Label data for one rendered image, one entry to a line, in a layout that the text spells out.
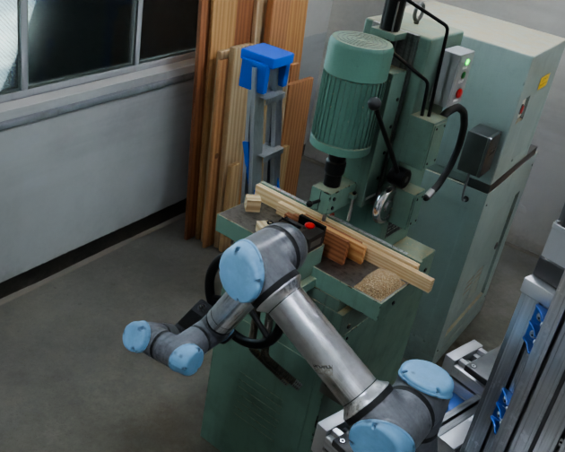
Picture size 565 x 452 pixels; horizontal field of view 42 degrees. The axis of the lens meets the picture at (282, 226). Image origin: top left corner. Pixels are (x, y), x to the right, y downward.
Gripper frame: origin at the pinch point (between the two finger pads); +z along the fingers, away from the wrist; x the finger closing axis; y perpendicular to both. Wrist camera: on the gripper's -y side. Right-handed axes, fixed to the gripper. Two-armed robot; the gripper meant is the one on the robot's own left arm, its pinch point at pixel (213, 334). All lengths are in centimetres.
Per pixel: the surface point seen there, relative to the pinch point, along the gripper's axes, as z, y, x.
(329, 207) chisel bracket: 14.7, -46.2, 7.4
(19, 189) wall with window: 33, 3, -129
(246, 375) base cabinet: 35.5, 14.9, -2.5
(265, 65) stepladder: 61, -84, -67
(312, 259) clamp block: 8.0, -31.1, 13.1
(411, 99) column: 18, -84, 13
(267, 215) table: 21.0, -35.3, -13.6
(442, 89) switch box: 25, -92, 18
